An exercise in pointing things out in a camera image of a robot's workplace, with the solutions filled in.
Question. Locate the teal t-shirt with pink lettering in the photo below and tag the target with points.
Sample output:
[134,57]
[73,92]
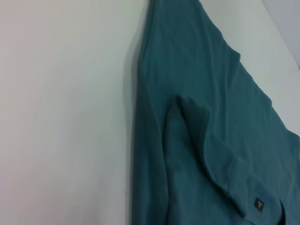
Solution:
[199,117]

